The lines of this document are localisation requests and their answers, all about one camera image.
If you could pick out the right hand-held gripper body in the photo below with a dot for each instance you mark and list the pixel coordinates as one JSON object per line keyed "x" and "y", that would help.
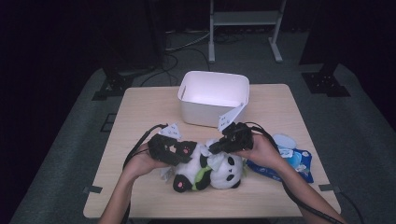
{"x": 239, "y": 137}

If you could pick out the white wet wipe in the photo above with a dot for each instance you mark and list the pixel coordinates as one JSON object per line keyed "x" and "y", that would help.
{"x": 214, "y": 160}

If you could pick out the white plastic bin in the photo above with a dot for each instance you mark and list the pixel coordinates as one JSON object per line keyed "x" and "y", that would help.
{"x": 214, "y": 90}

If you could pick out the white metal stand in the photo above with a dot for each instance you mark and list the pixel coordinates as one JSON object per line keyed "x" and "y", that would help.
{"x": 246, "y": 18}

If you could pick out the person's left hand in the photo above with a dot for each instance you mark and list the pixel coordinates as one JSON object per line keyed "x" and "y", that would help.
{"x": 140, "y": 163}

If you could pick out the blue wet wipes pack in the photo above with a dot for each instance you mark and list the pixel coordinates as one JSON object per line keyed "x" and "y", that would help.
{"x": 303, "y": 165}

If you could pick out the black stand base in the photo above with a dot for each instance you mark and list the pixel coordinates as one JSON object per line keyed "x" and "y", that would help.
{"x": 325, "y": 82}
{"x": 113, "y": 85}

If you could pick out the panda plush toy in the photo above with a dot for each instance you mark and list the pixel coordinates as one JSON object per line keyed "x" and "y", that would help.
{"x": 224, "y": 177}

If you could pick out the person's right hand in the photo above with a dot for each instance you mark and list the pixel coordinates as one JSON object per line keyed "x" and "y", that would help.
{"x": 264, "y": 154}

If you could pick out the black tape strip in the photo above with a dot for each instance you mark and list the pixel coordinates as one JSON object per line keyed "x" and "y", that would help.
{"x": 327, "y": 187}
{"x": 92, "y": 189}

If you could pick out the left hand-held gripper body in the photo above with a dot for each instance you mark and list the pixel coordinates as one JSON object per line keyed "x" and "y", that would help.
{"x": 158, "y": 146}

